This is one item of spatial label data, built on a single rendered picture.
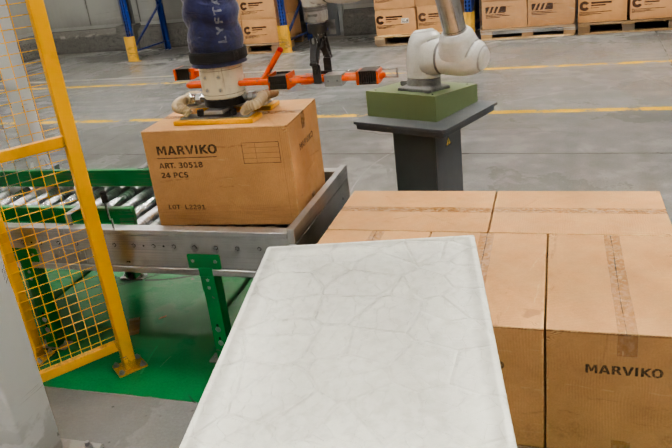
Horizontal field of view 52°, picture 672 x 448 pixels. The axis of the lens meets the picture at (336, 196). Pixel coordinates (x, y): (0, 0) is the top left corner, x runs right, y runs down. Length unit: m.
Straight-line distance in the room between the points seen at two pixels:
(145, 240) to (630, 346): 1.77
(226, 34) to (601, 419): 1.80
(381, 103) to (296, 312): 2.19
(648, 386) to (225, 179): 1.61
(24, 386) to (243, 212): 0.97
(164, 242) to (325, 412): 1.90
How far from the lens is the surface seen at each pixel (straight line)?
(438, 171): 3.21
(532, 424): 2.12
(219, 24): 2.65
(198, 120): 2.71
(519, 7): 9.54
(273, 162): 2.58
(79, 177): 2.69
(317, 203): 2.70
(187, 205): 2.79
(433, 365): 0.97
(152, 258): 2.80
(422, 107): 3.10
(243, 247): 2.58
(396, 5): 9.88
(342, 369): 0.97
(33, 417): 2.52
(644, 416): 2.09
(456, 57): 3.03
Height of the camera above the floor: 1.58
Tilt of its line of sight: 21 degrees down
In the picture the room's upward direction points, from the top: 7 degrees counter-clockwise
